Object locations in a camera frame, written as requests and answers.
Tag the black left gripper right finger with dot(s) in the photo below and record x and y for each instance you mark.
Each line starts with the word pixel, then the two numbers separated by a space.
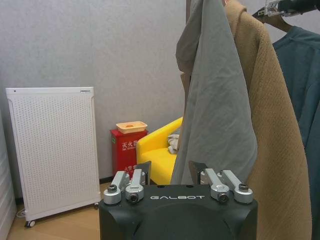
pixel 225 178

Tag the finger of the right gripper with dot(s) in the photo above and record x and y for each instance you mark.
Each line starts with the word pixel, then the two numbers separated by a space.
pixel 273 7

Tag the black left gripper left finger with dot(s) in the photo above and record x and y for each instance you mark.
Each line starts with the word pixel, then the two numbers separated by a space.
pixel 135 178

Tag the dark wooden hanger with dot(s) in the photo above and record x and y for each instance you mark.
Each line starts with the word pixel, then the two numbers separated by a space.
pixel 277 23

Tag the grey garment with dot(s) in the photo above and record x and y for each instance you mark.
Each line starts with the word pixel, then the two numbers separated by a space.
pixel 217 100

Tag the tan knit garment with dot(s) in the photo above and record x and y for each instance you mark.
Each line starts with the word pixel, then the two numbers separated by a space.
pixel 275 150

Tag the teal garment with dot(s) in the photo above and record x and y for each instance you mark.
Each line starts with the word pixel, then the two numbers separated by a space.
pixel 302 75

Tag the red fire extinguisher box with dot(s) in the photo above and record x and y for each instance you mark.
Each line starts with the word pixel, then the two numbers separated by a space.
pixel 123 152

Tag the yellow sofa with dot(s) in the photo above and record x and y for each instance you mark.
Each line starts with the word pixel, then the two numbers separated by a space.
pixel 157 152

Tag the peach plastic tray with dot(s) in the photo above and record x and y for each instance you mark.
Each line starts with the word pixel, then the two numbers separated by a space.
pixel 131 127

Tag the pale crumpled cloth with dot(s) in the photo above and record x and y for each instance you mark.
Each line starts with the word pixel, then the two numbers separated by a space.
pixel 173 143

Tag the white perforated air purifier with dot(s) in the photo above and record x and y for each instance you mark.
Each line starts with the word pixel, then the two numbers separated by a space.
pixel 53 152

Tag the white cabinet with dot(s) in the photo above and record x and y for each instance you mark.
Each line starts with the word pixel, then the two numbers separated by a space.
pixel 5 180

